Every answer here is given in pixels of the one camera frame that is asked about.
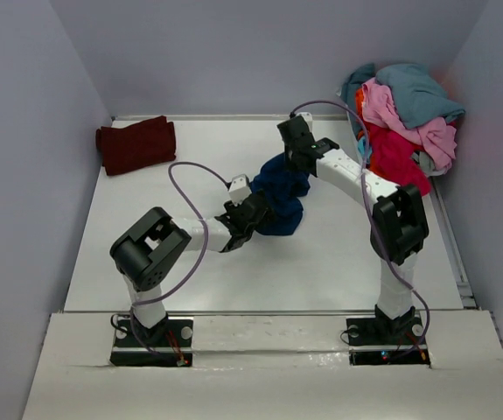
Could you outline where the folded dark red shirt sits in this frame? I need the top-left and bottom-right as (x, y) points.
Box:
(95, 115), (177, 177)

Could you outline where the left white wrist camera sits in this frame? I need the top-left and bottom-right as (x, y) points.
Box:
(227, 174), (252, 206)

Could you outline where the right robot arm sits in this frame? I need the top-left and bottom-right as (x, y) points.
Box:
(277, 115), (430, 347)

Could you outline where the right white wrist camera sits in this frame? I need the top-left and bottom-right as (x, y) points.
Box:
(296, 112), (313, 132)

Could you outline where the grey blue t shirt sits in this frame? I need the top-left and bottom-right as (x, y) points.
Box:
(341, 63), (465, 129)

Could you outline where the magenta t shirt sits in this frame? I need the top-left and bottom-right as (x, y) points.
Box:
(366, 122), (431, 196)

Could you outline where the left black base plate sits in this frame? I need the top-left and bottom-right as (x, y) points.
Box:
(109, 314), (193, 368)

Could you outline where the navy blue t shirt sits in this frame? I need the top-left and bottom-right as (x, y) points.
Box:
(250, 153), (310, 236)

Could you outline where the orange t shirt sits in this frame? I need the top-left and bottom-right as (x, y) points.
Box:
(355, 87), (366, 142)

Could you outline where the light blue t shirt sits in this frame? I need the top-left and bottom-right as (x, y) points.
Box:
(357, 136), (373, 166)

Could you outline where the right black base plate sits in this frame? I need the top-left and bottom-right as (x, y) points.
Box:
(339, 316), (431, 367)

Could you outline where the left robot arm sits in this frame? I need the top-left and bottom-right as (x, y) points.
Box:
(109, 192), (275, 346)

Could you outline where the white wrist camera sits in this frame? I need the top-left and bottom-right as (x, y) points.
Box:
(227, 174), (252, 206)
(296, 112), (313, 132)

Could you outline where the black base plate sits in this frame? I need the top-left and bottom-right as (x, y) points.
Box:
(109, 314), (193, 368)
(339, 316), (431, 367)

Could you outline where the light pink t shirt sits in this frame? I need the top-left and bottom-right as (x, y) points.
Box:
(360, 77), (457, 173)

